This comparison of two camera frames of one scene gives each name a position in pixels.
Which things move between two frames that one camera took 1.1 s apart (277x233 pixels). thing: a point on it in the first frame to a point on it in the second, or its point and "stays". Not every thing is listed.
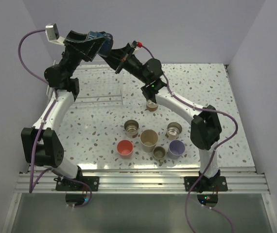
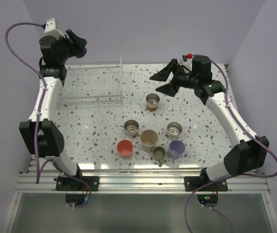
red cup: (125, 148) stays
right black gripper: (115, 56) to (172, 89)
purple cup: (176, 148) stays
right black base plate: (215, 183) stays
